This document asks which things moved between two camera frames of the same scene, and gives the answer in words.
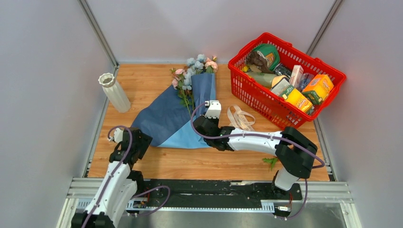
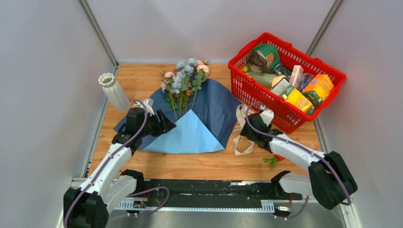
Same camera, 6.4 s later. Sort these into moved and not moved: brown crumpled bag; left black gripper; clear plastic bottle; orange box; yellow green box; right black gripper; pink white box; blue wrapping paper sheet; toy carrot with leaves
Moved: left black gripper; blue wrapping paper sheet; right black gripper
Not moved: toy carrot with leaves; orange box; yellow green box; pink white box; brown crumpled bag; clear plastic bottle
